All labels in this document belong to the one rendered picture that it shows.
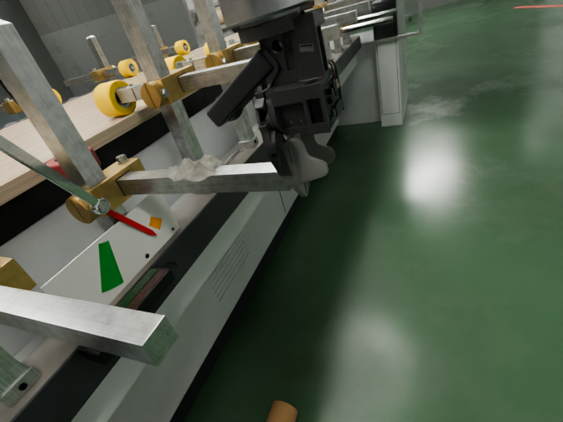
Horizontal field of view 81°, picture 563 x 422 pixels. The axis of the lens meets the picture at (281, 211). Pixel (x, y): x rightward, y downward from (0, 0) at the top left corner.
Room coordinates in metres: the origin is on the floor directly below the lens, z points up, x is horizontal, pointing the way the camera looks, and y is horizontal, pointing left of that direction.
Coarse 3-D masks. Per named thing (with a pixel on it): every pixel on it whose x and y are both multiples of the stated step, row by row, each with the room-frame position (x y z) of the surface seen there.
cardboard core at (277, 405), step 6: (276, 402) 0.54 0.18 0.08; (282, 402) 0.53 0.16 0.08; (276, 408) 0.52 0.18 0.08; (282, 408) 0.51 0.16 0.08; (288, 408) 0.51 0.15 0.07; (294, 408) 0.51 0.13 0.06; (270, 414) 0.51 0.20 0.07; (276, 414) 0.50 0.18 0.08; (282, 414) 0.50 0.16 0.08; (288, 414) 0.50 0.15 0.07; (294, 414) 0.50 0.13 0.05; (270, 420) 0.49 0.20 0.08; (276, 420) 0.48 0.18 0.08; (282, 420) 0.48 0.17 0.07; (288, 420) 0.48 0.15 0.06; (294, 420) 0.49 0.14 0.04
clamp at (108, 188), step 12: (108, 168) 0.58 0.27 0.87; (120, 168) 0.56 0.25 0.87; (132, 168) 0.57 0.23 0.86; (144, 168) 0.59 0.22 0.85; (108, 180) 0.53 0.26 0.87; (96, 192) 0.50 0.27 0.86; (108, 192) 0.52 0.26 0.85; (120, 192) 0.53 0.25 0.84; (72, 204) 0.49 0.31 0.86; (84, 204) 0.48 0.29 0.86; (120, 204) 0.52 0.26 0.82; (84, 216) 0.49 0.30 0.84; (96, 216) 0.49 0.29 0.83
